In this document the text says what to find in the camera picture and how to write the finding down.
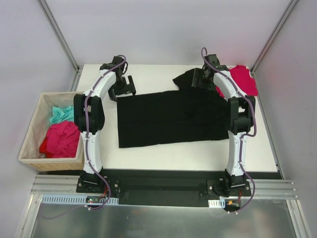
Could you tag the right aluminium frame post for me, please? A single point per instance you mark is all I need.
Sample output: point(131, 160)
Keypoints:
point(274, 34)

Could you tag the wicker laundry basket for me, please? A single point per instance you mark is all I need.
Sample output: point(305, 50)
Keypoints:
point(39, 125)

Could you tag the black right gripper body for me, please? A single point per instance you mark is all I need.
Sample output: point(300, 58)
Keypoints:
point(197, 77)

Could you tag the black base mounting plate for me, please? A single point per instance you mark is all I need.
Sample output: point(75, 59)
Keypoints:
point(161, 188)

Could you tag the right white cable duct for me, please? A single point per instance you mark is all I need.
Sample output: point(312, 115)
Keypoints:
point(222, 203)

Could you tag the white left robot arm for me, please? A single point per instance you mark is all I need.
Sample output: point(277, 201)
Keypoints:
point(89, 114)

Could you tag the aluminium frame post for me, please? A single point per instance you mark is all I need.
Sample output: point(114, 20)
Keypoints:
point(274, 34)
point(58, 33)

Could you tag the left white cable duct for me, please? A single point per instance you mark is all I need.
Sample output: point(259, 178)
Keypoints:
point(78, 200)

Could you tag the red t-shirt in basket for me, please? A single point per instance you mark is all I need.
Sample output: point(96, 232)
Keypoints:
point(61, 140)

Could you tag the white cable duct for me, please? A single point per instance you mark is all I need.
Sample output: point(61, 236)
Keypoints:
point(222, 203)
point(78, 200)

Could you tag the black flower print t-shirt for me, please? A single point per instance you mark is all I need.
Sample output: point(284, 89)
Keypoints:
point(185, 115)

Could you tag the aluminium front rail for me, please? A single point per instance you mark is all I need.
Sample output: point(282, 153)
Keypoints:
point(265, 188)

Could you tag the teal t-shirt in basket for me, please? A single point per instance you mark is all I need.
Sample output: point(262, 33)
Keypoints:
point(61, 114)

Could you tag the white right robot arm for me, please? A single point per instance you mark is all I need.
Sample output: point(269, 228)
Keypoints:
point(240, 120)

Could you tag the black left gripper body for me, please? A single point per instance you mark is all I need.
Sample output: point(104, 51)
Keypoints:
point(123, 89)

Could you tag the folded red t-shirt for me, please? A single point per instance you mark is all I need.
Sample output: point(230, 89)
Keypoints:
point(240, 74)

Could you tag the left aluminium frame post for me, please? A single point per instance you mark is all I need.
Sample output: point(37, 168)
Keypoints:
point(58, 33)

